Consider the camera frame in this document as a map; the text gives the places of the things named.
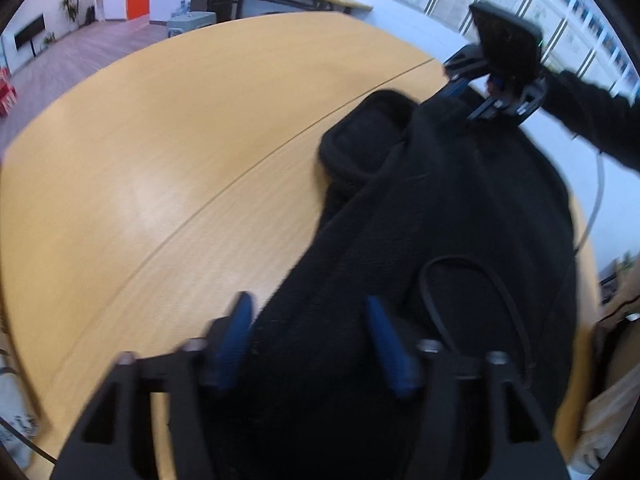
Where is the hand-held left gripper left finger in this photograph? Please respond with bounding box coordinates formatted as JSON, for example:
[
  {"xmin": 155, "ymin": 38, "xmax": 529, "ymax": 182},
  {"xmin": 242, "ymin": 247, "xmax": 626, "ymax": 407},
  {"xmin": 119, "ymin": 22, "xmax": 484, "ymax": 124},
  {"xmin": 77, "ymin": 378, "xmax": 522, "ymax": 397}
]
[{"xmin": 50, "ymin": 291, "xmax": 257, "ymax": 480}]

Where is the grey cable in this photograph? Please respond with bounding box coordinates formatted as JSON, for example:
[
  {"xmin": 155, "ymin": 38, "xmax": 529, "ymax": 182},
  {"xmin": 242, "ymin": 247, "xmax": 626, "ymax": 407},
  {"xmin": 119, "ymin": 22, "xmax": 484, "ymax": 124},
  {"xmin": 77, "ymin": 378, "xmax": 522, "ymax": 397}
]
[{"xmin": 573, "ymin": 152, "xmax": 607, "ymax": 256}]

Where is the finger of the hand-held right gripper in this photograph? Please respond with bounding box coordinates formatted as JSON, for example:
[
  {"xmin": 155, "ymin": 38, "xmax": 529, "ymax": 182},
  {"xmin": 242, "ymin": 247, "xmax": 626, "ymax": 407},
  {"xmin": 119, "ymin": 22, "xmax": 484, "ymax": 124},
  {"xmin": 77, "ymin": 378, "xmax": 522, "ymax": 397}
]
[
  {"xmin": 440, "ymin": 44, "xmax": 493, "ymax": 101},
  {"xmin": 466, "ymin": 76, "xmax": 547, "ymax": 125}
]

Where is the black cable loop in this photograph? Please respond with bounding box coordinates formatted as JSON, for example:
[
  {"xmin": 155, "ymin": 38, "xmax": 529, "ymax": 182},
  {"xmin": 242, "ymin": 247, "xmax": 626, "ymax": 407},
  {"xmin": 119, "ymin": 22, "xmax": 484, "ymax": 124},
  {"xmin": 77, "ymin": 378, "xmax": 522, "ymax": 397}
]
[{"xmin": 418, "ymin": 255, "xmax": 534, "ymax": 386}]

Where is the black wall screen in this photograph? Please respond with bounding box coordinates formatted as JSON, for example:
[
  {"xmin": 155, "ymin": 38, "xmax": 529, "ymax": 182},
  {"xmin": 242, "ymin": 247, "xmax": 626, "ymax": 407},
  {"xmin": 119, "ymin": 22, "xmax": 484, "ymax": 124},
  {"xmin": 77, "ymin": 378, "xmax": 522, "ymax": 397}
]
[{"xmin": 14, "ymin": 14, "xmax": 47, "ymax": 57}]

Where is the person's right forearm black sleeve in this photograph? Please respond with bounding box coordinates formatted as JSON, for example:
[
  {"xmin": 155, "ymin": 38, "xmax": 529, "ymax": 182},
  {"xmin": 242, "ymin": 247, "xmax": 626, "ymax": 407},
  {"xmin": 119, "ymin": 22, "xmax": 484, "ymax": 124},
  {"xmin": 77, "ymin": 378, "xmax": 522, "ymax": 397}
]
[{"xmin": 541, "ymin": 69, "xmax": 640, "ymax": 176}]

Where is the white printed bag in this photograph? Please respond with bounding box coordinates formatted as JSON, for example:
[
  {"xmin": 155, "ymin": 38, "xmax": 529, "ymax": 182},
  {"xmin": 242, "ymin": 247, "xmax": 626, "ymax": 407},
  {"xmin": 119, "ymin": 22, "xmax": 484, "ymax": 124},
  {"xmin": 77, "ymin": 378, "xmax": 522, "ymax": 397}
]
[{"xmin": 0, "ymin": 350, "xmax": 43, "ymax": 466}]

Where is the black fleece garment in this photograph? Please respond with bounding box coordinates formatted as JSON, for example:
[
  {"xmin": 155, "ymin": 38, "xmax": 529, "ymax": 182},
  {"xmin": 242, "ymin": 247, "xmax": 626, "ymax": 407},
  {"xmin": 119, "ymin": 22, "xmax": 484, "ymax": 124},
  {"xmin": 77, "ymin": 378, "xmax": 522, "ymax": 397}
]
[{"xmin": 199, "ymin": 88, "xmax": 582, "ymax": 480}]

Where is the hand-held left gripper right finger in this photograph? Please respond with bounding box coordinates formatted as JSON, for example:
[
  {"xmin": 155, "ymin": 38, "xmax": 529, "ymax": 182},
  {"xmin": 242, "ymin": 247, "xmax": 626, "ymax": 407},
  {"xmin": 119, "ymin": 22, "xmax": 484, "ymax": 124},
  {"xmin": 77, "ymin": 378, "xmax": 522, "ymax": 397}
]
[{"xmin": 366, "ymin": 295, "xmax": 572, "ymax": 480}]

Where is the beige cloth bag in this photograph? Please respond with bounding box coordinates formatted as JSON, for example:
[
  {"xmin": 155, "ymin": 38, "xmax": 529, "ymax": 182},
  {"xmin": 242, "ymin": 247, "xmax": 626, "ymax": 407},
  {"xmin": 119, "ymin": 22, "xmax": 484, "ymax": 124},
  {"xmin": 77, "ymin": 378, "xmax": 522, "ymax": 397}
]
[{"xmin": 570, "ymin": 280, "xmax": 640, "ymax": 473}]

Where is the grey storage box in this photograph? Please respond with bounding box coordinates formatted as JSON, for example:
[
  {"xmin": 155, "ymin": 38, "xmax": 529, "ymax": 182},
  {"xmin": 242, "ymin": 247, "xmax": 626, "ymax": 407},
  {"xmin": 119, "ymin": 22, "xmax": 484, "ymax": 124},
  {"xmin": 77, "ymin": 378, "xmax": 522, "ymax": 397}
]
[{"xmin": 166, "ymin": 11, "xmax": 217, "ymax": 38}]

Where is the potted palm plant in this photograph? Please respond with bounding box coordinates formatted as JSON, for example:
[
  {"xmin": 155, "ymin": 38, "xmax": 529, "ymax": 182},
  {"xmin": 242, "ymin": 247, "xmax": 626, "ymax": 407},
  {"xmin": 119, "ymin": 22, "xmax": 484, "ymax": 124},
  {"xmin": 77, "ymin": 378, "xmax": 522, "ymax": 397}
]
[{"xmin": 60, "ymin": 0, "xmax": 92, "ymax": 28}]

